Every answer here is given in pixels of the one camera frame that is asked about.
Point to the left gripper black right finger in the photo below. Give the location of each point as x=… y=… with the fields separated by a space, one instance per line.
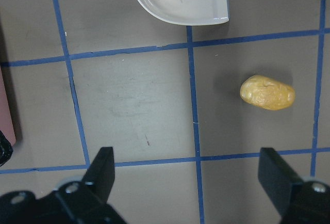
x=297 y=199

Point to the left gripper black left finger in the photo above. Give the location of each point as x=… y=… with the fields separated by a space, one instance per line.
x=82 y=201

